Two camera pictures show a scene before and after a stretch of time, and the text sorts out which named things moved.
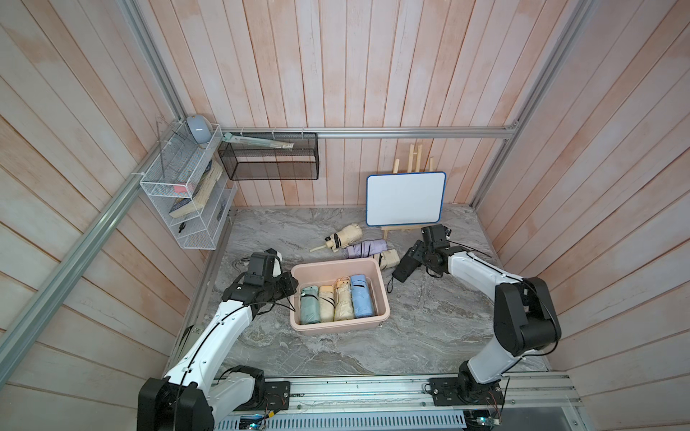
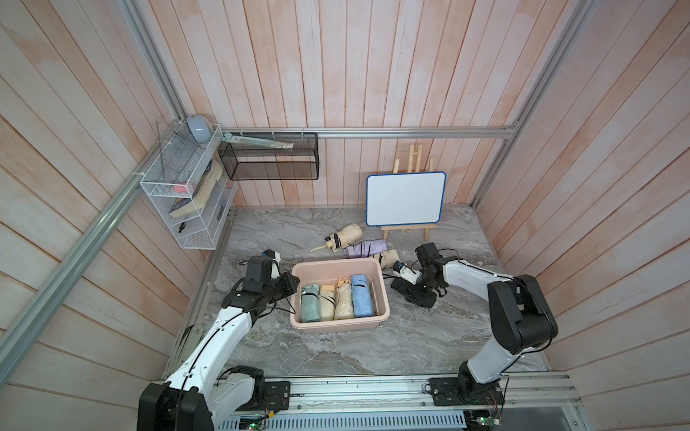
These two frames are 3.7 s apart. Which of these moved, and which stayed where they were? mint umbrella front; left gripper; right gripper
Moved: right gripper
Stayed: mint umbrella front; left gripper
